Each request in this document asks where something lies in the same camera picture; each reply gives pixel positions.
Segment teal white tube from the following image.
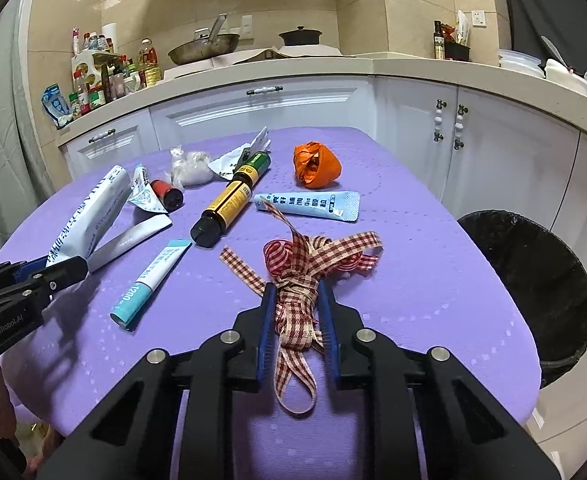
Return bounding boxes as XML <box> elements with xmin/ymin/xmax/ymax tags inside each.
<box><xmin>110</xmin><ymin>239</ymin><xmax>193</xmax><ymax>332</ymax></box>

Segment small red black bottle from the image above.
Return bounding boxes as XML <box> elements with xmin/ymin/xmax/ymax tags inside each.
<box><xmin>152</xmin><ymin>179</ymin><xmax>185</xmax><ymax>209</ymax></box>

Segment red white checked ribbon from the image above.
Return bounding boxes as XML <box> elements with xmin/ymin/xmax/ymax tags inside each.
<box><xmin>219</xmin><ymin>200</ymin><xmax>385</xmax><ymax>415</ymax></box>

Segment black lidded pot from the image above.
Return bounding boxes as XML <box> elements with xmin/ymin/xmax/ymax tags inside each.
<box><xmin>278</xmin><ymin>26</ymin><xmax>323</xmax><ymax>49</ymax></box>

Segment brown bottle with yellow label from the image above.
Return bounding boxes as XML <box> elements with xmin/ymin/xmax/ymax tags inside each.
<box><xmin>190</xmin><ymin>180</ymin><xmax>253</xmax><ymax>249</ymax></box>

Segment white containers on counter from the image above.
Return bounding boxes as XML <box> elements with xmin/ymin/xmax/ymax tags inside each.
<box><xmin>497</xmin><ymin>48</ymin><xmax>545</xmax><ymax>80</ymax></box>

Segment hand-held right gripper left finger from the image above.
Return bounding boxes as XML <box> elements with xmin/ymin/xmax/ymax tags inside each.
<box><xmin>38</xmin><ymin>282</ymin><xmax>279</xmax><ymax>480</ymax></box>

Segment purple tablecloth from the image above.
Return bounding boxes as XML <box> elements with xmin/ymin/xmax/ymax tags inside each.
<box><xmin>0</xmin><ymin>126</ymin><xmax>543</xmax><ymax>480</ymax></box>

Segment yellow cooking oil bottle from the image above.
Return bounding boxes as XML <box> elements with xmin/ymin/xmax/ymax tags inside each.
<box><xmin>138</xmin><ymin>38</ymin><xmax>163</xmax><ymax>86</ymax></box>

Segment clear plastic bag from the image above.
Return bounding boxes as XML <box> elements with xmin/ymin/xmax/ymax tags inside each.
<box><xmin>170</xmin><ymin>147</ymin><xmax>214</xmax><ymax>189</ymax></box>

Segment black waste bin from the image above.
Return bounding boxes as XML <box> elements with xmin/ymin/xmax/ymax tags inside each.
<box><xmin>456</xmin><ymin>210</ymin><xmax>587</xmax><ymax>389</ymax></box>

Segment grey curtain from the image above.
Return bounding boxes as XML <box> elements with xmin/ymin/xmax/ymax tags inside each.
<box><xmin>0</xmin><ymin>0</ymin><xmax>59</xmax><ymax>271</ymax></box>

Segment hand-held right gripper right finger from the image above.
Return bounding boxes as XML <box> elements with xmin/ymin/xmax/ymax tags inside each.
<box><xmin>318</xmin><ymin>279</ymin><xmax>561</xmax><ymax>480</ymax></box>

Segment beige stove cover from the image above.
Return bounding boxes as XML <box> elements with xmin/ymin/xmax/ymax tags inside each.
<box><xmin>162</xmin><ymin>44</ymin><xmax>357</xmax><ymax>80</ymax></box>

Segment blue white bag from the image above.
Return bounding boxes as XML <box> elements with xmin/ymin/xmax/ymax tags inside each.
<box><xmin>41</xmin><ymin>84</ymin><xmax>73</xmax><ymax>129</ymax></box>

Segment black container with packets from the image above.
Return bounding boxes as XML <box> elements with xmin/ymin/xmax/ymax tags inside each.
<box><xmin>445</xmin><ymin>10</ymin><xmax>473</xmax><ymax>63</ymax></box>

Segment white blue printed tube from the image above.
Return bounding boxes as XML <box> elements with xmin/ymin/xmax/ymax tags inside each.
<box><xmin>46</xmin><ymin>165</ymin><xmax>173</xmax><ymax>274</ymax></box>

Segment cluster of condiment bottles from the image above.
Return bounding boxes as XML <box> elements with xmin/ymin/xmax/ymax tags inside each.
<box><xmin>68</xmin><ymin>25</ymin><xmax>146</xmax><ymax>119</ymax></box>

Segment silver printed foil wrapper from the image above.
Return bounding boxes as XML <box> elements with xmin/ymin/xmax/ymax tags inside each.
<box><xmin>208</xmin><ymin>127</ymin><xmax>273</xmax><ymax>181</ymax></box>

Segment dark curtain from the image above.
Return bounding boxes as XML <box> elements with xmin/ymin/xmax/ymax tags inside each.
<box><xmin>498</xmin><ymin>0</ymin><xmax>587</xmax><ymax>107</ymax></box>

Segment beige countertop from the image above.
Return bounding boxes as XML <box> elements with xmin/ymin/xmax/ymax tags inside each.
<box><xmin>56</xmin><ymin>52</ymin><xmax>587</xmax><ymax>149</ymax></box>

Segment paper towel roll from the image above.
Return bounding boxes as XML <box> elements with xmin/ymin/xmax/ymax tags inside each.
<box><xmin>100</xmin><ymin>22</ymin><xmax>119</xmax><ymax>54</ymax></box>

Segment white cabinet door handle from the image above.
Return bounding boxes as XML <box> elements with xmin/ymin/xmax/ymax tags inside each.
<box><xmin>433</xmin><ymin>100</ymin><xmax>447</xmax><ymax>142</ymax></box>
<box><xmin>454</xmin><ymin>105</ymin><xmax>467</xmax><ymax>151</ymax></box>

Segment light blue tube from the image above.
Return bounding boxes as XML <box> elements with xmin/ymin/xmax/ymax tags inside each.
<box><xmin>253</xmin><ymin>190</ymin><xmax>361</xmax><ymax>224</ymax></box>

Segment white spoon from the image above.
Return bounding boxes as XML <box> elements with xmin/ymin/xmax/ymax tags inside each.
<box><xmin>541</xmin><ymin>35</ymin><xmax>569</xmax><ymax>69</ymax></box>

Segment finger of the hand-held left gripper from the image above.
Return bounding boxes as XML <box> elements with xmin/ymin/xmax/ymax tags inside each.
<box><xmin>0</xmin><ymin>259</ymin><xmax>50</xmax><ymax>291</ymax></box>
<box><xmin>3</xmin><ymin>256</ymin><xmax>89</xmax><ymax>306</ymax></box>

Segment steel frying pan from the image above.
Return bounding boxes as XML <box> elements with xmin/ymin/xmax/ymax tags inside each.
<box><xmin>167</xmin><ymin>14</ymin><xmax>241</xmax><ymax>66</ymax></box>

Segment small tube red cap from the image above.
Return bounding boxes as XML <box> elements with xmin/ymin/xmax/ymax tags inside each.
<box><xmin>129</xmin><ymin>162</ymin><xmax>170</xmax><ymax>214</ymax></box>

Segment orange plastic bag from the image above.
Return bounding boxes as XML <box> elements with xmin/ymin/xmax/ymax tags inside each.
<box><xmin>293</xmin><ymin>142</ymin><xmax>343</xmax><ymax>189</ymax></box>

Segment small green yellow labelled bottle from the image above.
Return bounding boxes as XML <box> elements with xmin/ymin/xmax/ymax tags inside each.
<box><xmin>232</xmin><ymin>151</ymin><xmax>272</xmax><ymax>188</ymax></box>

